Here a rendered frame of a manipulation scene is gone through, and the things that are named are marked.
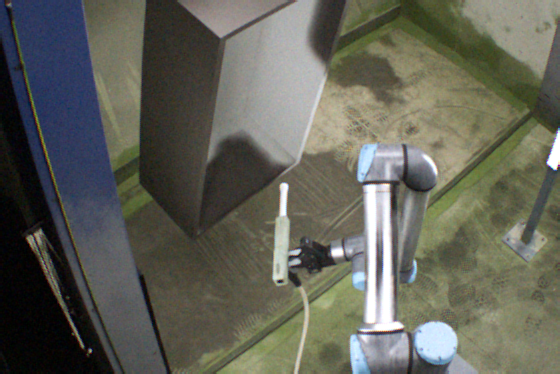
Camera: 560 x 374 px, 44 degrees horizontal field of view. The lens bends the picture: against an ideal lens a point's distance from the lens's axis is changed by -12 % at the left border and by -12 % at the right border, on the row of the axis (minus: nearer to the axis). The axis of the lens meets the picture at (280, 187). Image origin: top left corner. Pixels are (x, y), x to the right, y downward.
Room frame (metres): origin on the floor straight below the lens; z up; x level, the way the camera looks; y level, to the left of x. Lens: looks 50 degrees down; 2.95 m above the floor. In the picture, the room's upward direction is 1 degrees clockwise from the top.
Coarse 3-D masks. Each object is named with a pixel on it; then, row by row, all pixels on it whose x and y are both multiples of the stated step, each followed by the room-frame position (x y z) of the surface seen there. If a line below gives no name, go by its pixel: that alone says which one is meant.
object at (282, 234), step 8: (280, 200) 1.96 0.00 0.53; (280, 208) 1.91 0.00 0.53; (280, 216) 1.86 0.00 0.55; (280, 224) 1.82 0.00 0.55; (288, 224) 1.83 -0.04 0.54; (280, 232) 1.78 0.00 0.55; (288, 232) 1.80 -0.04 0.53; (280, 240) 1.74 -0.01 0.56; (288, 240) 1.76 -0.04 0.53; (280, 248) 1.70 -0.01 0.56; (288, 248) 1.72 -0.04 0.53; (280, 256) 1.66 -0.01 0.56; (280, 264) 1.62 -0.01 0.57; (280, 272) 1.59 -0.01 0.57; (288, 272) 1.66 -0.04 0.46; (296, 280) 1.65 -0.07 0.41
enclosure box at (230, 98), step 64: (192, 0) 1.77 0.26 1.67; (256, 0) 1.80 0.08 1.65; (320, 0) 2.17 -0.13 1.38; (192, 64) 1.72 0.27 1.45; (256, 64) 2.40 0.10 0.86; (320, 64) 2.16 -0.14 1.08; (192, 128) 1.74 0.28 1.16; (256, 128) 2.37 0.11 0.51; (192, 192) 1.76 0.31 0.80; (256, 192) 2.04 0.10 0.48
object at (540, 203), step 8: (552, 168) 2.12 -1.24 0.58; (552, 176) 2.10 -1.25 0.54; (544, 184) 2.12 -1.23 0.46; (552, 184) 2.11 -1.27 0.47; (544, 192) 2.11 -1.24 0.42; (536, 200) 2.13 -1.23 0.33; (544, 200) 2.10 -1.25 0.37; (536, 208) 2.12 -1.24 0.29; (536, 216) 2.11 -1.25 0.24; (528, 224) 2.12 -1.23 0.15; (536, 224) 2.12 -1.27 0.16; (528, 232) 2.11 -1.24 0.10; (528, 240) 2.10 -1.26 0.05
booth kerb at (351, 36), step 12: (384, 12) 3.74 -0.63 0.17; (396, 12) 3.82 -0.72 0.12; (360, 24) 3.60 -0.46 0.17; (372, 24) 3.66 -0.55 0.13; (384, 24) 3.74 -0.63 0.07; (348, 36) 3.51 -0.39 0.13; (360, 36) 3.59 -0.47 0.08; (336, 48) 3.45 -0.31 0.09; (120, 168) 2.43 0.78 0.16; (132, 168) 2.48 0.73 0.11; (120, 180) 2.42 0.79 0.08
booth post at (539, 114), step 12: (552, 48) 3.03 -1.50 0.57; (552, 60) 3.02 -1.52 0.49; (552, 72) 3.00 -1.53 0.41; (552, 84) 2.98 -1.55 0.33; (540, 96) 3.03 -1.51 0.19; (552, 96) 2.97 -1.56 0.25; (540, 108) 3.01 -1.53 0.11; (552, 108) 2.95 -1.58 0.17; (540, 120) 2.99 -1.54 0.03; (552, 120) 2.93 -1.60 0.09; (552, 132) 2.91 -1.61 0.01
